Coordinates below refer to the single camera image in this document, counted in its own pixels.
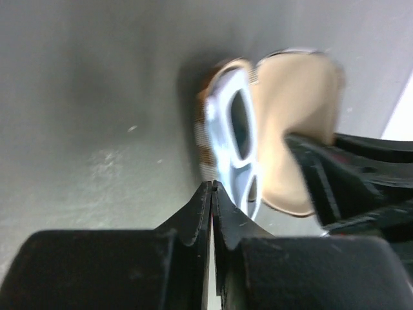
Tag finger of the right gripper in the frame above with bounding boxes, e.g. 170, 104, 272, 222
332, 134, 412, 168
284, 134, 412, 232

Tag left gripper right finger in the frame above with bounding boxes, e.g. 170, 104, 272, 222
211, 181, 412, 309

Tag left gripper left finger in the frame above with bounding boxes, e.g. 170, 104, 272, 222
1, 182, 212, 309

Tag plaid glasses case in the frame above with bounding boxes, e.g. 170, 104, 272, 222
194, 48, 345, 217

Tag white sunglasses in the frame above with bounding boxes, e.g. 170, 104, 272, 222
204, 68, 261, 220

